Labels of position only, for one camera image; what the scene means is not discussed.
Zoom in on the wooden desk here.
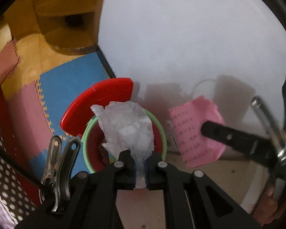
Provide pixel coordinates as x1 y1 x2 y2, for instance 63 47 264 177
5 0 106 56

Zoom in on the person's right hand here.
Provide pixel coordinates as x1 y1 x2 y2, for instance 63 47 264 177
253 186 285 225

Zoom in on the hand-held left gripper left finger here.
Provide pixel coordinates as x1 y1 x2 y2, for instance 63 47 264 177
62 149 137 229

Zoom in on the pink foam mat tile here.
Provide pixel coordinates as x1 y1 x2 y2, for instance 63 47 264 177
0 39 22 82
7 81 56 159

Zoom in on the black cable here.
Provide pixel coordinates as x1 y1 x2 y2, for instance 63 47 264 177
0 138 50 192

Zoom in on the pink paper sheet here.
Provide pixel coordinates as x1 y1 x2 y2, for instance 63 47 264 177
168 95 226 169

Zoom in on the white plastic wrapper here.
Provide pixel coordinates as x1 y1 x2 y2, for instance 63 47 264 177
91 101 155 189

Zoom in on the red plastic stool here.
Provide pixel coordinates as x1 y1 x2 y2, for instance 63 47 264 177
59 77 134 137

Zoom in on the brown polka dot cloth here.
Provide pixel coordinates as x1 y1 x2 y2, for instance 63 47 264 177
0 67 37 220

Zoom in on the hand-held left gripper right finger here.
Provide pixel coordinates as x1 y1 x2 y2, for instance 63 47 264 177
145 150 261 229

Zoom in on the red bin with green rim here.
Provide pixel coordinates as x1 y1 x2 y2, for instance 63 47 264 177
81 107 167 175

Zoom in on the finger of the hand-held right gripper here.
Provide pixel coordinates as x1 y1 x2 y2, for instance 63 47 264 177
201 120 277 169

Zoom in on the metal spring clip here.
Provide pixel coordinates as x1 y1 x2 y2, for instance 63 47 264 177
251 96 286 166
39 135 81 214

